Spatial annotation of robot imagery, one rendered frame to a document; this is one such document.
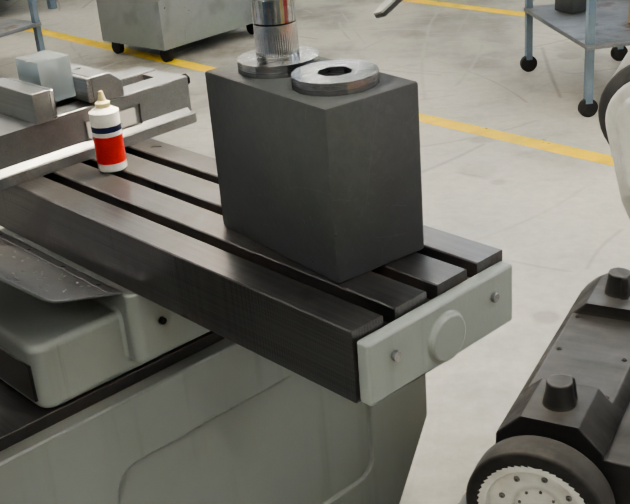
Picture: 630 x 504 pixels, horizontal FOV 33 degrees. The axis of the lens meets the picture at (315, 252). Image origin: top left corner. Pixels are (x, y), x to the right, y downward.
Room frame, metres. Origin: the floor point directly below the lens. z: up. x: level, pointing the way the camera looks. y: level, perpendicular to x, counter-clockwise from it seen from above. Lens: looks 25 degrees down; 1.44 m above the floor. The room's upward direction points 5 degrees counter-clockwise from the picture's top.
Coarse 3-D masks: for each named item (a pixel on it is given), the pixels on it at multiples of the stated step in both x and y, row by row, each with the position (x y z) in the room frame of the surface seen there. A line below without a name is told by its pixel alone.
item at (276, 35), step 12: (252, 12) 1.12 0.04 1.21; (264, 12) 1.10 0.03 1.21; (276, 12) 1.10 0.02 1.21; (288, 12) 1.11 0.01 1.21; (264, 24) 1.10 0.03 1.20; (276, 24) 1.10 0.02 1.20; (288, 24) 1.11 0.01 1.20; (264, 36) 1.10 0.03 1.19; (276, 36) 1.10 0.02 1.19; (288, 36) 1.11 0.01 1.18; (264, 48) 1.11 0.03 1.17; (276, 48) 1.10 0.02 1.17; (288, 48) 1.10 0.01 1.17; (264, 60) 1.11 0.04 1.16; (276, 60) 1.10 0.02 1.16
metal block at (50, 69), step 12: (24, 60) 1.46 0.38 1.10; (36, 60) 1.45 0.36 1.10; (48, 60) 1.45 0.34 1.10; (60, 60) 1.46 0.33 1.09; (24, 72) 1.46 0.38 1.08; (36, 72) 1.44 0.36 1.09; (48, 72) 1.44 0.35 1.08; (60, 72) 1.46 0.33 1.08; (36, 84) 1.44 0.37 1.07; (48, 84) 1.44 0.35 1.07; (60, 84) 1.45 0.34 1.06; (72, 84) 1.47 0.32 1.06; (60, 96) 1.45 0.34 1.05; (72, 96) 1.46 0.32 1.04
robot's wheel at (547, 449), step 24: (504, 456) 1.15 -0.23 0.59; (528, 456) 1.14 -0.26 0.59; (552, 456) 1.13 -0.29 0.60; (576, 456) 1.14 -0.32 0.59; (480, 480) 1.17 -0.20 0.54; (504, 480) 1.17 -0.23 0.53; (528, 480) 1.15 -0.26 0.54; (552, 480) 1.12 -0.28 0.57; (576, 480) 1.11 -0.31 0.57; (600, 480) 1.12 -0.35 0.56
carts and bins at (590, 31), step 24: (528, 0) 4.98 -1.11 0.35; (576, 0) 4.79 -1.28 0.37; (600, 0) 5.01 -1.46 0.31; (624, 0) 4.97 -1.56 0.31; (0, 24) 5.66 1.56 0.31; (24, 24) 5.60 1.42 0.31; (528, 24) 4.98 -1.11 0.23; (552, 24) 4.62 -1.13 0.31; (576, 24) 4.59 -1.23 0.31; (600, 24) 4.55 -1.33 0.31; (624, 24) 4.51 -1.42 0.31; (528, 48) 4.98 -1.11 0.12; (600, 48) 4.22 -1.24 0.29; (624, 48) 5.03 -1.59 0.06
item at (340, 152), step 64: (256, 64) 1.10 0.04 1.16; (320, 64) 1.07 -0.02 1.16; (256, 128) 1.06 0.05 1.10; (320, 128) 0.97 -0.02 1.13; (384, 128) 1.00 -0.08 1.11; (256, 192) 1.07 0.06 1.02; (320, 192) 0.97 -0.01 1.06; (384, 192) 1.00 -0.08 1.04; (320, 256) 0.98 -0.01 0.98; (384, 256) 0.99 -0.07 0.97
